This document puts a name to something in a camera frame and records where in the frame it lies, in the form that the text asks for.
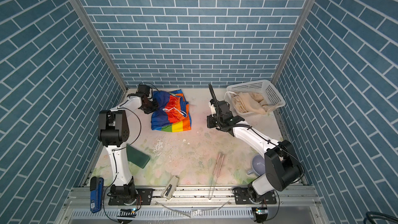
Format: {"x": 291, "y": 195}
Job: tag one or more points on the lavender bowl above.
{"x": 257, "y": 166}

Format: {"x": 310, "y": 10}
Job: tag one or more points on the blue handheld tool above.
{"x": 96, "y": 191}

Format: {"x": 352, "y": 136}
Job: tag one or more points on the beige shorts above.
{"x": 245, "y": 102}

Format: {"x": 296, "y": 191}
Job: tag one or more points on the white plastic laundry basket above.
{"x": 265, "y": 87}

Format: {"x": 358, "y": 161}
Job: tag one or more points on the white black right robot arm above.
{"x": 282, "y": 167}

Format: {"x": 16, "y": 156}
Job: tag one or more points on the aluminium front rail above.
{"x": 231, "y": 195}

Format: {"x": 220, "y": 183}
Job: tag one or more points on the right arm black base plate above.
{"x": 245, "y": 195}

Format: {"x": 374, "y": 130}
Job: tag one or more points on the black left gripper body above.
{"x": 150, "y": 106}

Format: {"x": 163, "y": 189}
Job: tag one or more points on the dark green rectangular block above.
{"x": 137, "y": 157}

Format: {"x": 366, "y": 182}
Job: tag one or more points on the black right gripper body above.
{"x": 215, "y": 121}

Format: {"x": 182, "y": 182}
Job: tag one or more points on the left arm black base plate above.
{"x": 130, "y": 196}

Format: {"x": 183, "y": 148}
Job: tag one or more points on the rainbow striped shorts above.
{"x": 172, "y": 114}

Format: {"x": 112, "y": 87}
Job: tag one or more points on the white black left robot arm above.
{"x": 113, "y": 131}

